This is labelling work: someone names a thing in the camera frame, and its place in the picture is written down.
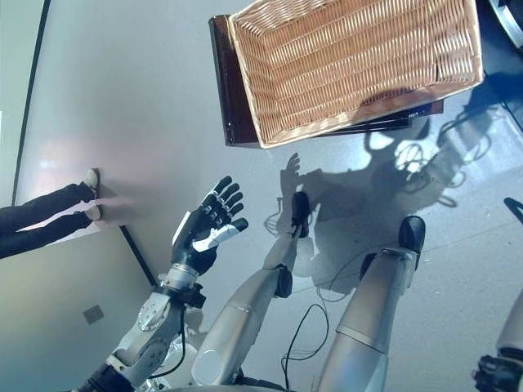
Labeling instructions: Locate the silver robot right leg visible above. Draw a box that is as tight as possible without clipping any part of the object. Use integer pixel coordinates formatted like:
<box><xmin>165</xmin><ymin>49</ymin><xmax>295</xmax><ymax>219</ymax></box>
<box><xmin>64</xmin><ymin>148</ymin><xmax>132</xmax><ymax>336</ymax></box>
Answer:
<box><xmin>316</xmin><ymin>216</ymin><xmax>427</xmax><ymax>392</ymax></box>

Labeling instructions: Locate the thin black dangling cable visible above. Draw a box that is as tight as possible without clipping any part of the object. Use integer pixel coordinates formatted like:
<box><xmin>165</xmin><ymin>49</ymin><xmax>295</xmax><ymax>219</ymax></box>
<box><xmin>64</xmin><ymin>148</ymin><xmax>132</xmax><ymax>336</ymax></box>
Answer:
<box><xmin>284</xmin><ymin>304</ymin><xmax>330</xmax><ymax>389</ymax></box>

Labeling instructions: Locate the silver robot leg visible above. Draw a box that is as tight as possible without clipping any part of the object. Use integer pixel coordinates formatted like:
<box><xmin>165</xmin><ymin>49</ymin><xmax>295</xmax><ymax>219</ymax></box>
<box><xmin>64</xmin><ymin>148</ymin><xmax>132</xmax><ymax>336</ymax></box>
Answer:
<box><xmin>190</xmin><ymin>191</ymin><xmax>311</xmax><ymax>387</ymax></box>
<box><xmin>316</xmin><ymin>216</ymin><xmax>427</xmax><ymax>392</ymax></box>

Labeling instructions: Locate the silver robot left leg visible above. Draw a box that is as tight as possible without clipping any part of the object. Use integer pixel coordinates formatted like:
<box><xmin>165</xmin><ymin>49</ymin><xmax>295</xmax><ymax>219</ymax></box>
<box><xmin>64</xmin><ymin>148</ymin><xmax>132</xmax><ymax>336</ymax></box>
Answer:
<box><xmin>190</xmin><ymin>191</ymin><xmax>311</xmax><ymax>387</ymax></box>

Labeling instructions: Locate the wicker laundry basket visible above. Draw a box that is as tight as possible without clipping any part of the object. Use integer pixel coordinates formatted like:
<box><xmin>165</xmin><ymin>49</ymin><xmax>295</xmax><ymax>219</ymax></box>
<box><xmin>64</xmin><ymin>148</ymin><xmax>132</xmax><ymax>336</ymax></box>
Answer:
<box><xmin>227</xmin><ymin>0</ymin><xmax>485</xmax><ymax>149</ymax></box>

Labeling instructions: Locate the grey front-load washing machine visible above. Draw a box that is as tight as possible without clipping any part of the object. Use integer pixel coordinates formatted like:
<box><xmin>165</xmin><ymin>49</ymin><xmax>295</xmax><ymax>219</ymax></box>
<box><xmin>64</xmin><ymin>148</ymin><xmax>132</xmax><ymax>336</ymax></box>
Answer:
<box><xmin>476</xmin><ymin>0</ymin><xmax>523</xmax><ymax>131</ymax></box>

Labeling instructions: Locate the grey outlet plate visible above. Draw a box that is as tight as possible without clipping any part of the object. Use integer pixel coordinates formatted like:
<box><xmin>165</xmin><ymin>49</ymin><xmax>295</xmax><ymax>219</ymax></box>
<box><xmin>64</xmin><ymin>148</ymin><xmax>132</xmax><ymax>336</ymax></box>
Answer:
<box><xmin>83</xmin><ymin>304</ymin><xmax>105</xmax><ymax>326</ymax></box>

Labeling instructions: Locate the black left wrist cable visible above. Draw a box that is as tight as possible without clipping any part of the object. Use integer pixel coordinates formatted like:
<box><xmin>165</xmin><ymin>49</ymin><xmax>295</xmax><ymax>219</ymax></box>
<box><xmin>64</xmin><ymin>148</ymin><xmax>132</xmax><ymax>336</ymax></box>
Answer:
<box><xmin>154</xmin><ymin>300</ymin><xmax>187</xmax><ymax>379</ymax></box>

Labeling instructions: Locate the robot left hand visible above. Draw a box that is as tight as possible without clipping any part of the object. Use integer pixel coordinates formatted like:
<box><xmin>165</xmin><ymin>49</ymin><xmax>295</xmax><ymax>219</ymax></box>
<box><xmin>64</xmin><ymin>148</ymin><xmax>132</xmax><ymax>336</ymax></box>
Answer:
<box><xmin>171</xmin><ymin>176</ymin><xmax>249</xmax><ymax>274</ymax></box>

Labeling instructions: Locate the dark brown wooden stool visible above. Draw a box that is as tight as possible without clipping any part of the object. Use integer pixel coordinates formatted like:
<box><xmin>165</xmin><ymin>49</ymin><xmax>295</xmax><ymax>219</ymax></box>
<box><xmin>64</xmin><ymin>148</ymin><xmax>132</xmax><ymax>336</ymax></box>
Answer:
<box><xmin>208</xmin><ymin>15</ymin><xmax>445</xmax><ymax>149</ymax></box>

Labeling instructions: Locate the black trouser leg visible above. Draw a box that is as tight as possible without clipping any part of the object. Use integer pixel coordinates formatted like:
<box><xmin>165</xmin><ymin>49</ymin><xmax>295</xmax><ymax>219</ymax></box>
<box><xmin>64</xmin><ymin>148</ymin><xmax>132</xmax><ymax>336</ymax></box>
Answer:
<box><xmin>0</xmin><ymin>183</ymin><xmax>93</xmax><ymax>232</ymax></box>
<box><xmin>0</xmin><ymin>211</ymin><xmax>93</xmax><ymax>259</ymax></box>

